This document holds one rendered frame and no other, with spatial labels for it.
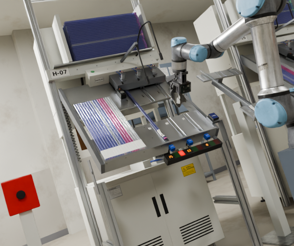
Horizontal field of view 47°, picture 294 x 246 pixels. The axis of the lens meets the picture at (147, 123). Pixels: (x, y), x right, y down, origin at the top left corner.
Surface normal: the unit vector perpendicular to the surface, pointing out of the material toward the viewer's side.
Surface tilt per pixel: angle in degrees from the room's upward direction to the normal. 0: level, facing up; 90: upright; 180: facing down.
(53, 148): 90
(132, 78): 48
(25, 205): 90
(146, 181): 90
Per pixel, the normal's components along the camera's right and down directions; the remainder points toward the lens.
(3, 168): 0.47, -0.22
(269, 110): -0.75, 0.33
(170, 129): 0.06, -0.78
